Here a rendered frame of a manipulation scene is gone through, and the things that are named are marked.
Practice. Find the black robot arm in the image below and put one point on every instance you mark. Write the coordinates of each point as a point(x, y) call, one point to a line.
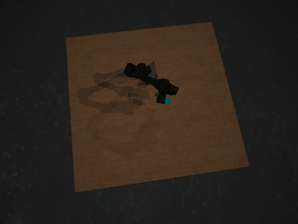
point(141, 71)

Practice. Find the teal flat circle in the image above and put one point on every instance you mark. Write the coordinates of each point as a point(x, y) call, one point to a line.
point(167, 100)

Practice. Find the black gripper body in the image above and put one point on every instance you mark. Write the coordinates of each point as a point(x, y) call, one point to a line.
point(161, 98)

